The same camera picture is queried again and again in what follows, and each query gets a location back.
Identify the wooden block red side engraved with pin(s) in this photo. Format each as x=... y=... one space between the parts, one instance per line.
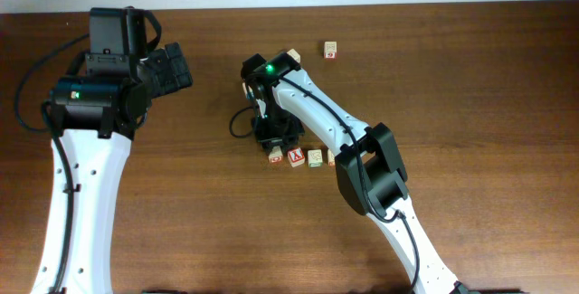
x=330 y=158

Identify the wooden block green letter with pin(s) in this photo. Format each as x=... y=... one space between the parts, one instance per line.
x=315 y=158

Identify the wooden block red number far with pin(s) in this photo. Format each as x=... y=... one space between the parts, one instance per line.
x=330 y=50

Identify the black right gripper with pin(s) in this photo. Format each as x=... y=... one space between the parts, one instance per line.
x=289 y=139

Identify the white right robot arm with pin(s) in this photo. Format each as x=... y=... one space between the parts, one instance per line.
x=371 y=175

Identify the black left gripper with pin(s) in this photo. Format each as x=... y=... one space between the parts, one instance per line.
x=175 y=75

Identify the wooden block red letter Y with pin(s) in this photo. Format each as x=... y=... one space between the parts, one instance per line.
x=296 y=157

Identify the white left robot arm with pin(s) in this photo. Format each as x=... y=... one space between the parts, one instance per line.
x=93 y=121

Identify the wooden block green side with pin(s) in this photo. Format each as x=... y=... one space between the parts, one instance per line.
x=294 y=55

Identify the wooden block red bottom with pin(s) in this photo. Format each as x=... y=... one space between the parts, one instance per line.
x=276 y=155

